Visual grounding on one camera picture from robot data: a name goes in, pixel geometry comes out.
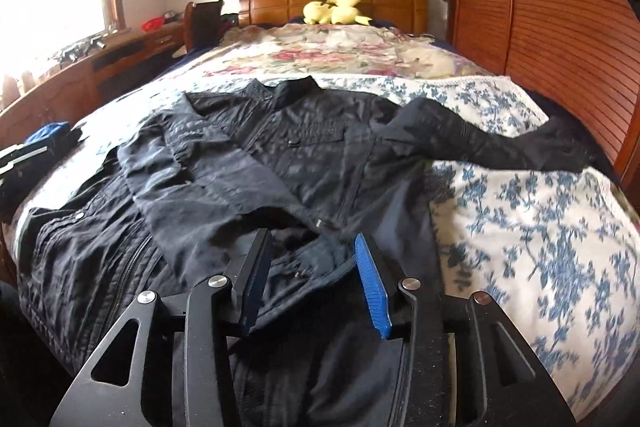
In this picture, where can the wooden chair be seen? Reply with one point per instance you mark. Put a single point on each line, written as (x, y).
(202, 24)

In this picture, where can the wooden desk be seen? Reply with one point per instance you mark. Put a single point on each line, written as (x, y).
(125, 57)

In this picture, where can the pink floral blanket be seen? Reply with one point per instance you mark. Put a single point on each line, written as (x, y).
(320, 52)

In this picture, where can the blue floral blanket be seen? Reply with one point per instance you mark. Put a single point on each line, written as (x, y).
(525, 232)

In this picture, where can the dark folded cloth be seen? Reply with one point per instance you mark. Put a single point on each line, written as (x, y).
(30, 177)

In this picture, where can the clutter on windowsill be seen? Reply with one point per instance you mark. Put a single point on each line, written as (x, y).
(80, 49)

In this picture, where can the blue folded cloth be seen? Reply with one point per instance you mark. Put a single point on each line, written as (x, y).
(47, 133)

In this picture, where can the red bowl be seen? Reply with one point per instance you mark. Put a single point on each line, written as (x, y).
(152, 25)

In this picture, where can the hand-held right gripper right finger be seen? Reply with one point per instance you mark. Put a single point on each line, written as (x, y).
(372, 287)

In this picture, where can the wooden louvered wardrobe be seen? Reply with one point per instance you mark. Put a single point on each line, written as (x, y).
(550, 7)

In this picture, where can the black jacket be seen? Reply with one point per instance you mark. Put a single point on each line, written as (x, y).
(310, 167)

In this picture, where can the yellow plush toy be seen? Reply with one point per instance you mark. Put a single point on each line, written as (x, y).
(335, 12)

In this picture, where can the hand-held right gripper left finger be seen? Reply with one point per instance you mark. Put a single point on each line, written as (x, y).
(254, 279)

